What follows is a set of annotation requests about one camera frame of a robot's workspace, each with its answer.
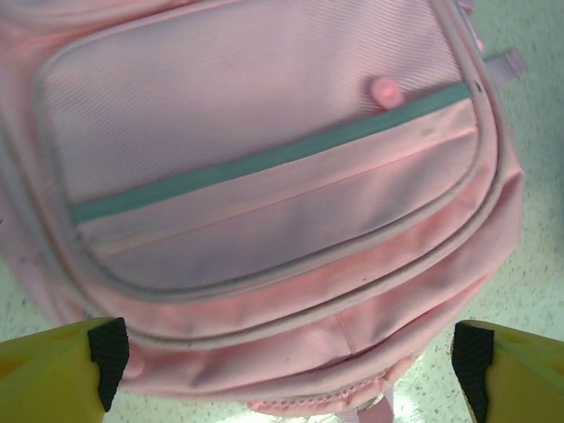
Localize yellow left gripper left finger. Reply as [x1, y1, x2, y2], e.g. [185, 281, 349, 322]
[0, 316, 130, 423]

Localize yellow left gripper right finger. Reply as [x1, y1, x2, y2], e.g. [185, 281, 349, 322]
[453, 320, 564, 423]

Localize pink student backpack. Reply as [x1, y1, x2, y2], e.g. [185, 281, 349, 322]
[0, 0, 530, 423]

